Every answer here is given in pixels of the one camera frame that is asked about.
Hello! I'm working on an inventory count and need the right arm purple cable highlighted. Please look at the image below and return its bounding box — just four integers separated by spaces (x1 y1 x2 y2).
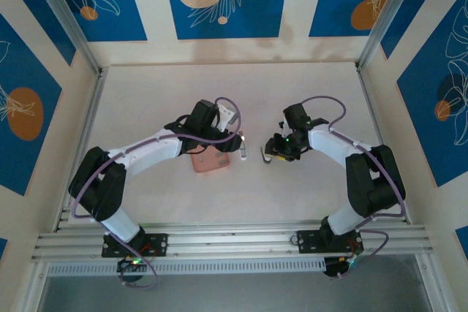
301 95 407 280

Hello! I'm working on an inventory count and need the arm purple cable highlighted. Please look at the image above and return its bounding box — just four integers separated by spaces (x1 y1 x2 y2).
301 95 407 280
72 96 242 290

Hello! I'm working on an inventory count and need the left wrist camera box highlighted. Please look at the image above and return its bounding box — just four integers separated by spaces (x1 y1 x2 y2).
215 103 237 132

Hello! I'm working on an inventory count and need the aluminium table side rail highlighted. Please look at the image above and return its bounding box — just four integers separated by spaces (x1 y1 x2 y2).
356 64 410 225
54 66 109 232

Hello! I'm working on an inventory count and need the white slotted cable duct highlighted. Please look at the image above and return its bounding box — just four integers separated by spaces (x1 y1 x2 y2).
46 257 327 277

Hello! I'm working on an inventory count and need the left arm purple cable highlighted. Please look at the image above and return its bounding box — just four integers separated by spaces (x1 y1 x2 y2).
72 96 242 290

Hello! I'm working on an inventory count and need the small pink white stapler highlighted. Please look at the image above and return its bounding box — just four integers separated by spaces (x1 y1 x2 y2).
238 130 250 161

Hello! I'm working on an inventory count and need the pink plastic tray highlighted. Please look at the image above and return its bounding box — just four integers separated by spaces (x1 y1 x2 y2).
189 142 231 175

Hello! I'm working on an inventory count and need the black electronics board green light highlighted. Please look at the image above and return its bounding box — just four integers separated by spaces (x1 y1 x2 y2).
323 255 366 278
116 257 147 273

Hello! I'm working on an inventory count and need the aluminium front frame rail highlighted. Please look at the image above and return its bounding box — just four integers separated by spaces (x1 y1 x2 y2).
31 220 436 262

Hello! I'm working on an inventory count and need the aluminium lower frame leg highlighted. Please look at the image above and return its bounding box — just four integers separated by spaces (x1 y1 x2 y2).
415 253 450 312
21 259 48 312

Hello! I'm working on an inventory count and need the aluminium upright post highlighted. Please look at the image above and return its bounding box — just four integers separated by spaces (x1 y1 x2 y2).
357 0 432 71
25 0 102 76

